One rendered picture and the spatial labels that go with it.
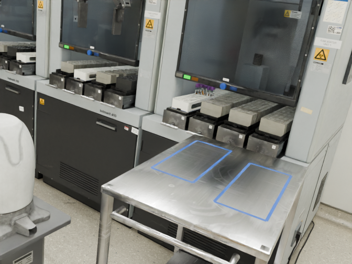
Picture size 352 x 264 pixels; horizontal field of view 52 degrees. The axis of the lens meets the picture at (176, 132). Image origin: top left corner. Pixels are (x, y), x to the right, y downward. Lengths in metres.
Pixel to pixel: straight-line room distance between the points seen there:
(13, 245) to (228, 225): 0.51
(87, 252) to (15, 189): 1.17
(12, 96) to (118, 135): 0.96
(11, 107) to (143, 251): 1.36
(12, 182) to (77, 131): 1.34
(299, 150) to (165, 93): 0.73
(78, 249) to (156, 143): 0.72
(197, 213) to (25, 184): 0.43
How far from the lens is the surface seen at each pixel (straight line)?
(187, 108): 1.76
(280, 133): 1.63
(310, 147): 1.63
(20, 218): 1.00
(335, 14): 1.57
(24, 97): 2.60
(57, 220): 1.05
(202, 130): 1.70
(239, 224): 0.89
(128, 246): 2.13
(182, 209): 0.90
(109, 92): 2.01
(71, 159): 2.35
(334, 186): 2.85
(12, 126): 0.93
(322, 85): 1.58
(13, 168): 0.93
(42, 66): 2.55
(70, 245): 2.12
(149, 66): 1.93
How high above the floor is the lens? 1.28
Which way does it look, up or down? 18 degrees down
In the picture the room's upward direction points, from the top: 8 degrees clockwise
